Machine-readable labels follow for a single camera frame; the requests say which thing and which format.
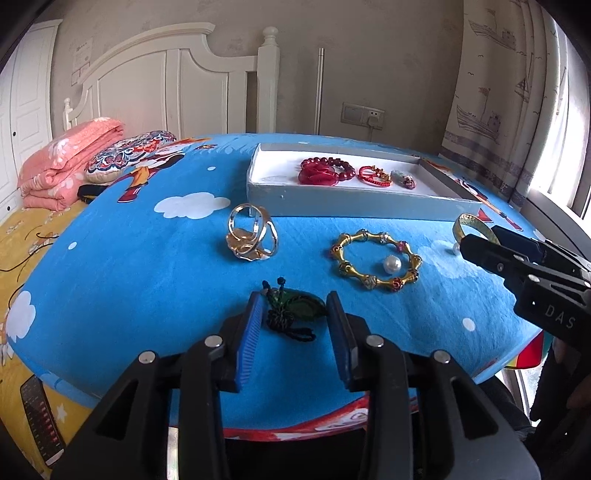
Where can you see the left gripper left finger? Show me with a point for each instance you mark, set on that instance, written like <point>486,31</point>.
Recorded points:
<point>240,335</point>

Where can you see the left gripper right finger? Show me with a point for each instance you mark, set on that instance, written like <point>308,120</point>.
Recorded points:
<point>348,334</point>

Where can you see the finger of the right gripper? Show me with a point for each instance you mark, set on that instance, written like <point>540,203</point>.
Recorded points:
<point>544,253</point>
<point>512,266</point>

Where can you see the gold beaded bangle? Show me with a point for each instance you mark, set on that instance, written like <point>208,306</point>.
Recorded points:
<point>371,281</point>

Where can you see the gold silver ring brooch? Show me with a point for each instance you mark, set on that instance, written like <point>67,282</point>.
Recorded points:
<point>260,242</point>

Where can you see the red fabric rose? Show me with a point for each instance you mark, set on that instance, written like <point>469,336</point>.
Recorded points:
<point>318,175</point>

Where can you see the blue cartoon bed sheet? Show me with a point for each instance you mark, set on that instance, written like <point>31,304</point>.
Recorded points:
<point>154,273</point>

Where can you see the small charm trinket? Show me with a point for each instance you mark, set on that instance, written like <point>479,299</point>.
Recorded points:
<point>403,179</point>

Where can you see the shallow white tray box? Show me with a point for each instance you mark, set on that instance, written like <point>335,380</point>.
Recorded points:
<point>272,182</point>

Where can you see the ship print curtain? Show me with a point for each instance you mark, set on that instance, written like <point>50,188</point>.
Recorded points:
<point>521,112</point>

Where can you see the black folding fan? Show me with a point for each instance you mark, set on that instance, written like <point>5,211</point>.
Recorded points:
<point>88,192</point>

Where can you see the patterned round pillow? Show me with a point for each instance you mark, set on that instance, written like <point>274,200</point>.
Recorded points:
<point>108,164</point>

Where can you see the black smartphone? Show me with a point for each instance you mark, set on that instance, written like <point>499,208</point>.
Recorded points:
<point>42,424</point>

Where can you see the yellow floral bed sheet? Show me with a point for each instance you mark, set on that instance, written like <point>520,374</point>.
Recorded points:
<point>25,236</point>

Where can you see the folded pink quilt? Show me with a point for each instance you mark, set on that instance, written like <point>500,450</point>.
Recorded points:
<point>51,176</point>

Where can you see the white wooden headboard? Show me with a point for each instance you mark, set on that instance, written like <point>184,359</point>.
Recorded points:
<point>167,78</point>

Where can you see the silver metal pole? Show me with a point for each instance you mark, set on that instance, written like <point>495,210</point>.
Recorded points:
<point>319,89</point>

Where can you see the white wardrobe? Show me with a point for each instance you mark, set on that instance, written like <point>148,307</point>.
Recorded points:
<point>25,107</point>

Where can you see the wall switch and socket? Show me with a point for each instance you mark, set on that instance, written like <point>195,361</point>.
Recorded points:
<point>364,116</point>

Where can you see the paper notice on wall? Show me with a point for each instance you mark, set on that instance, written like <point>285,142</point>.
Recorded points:
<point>81,60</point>

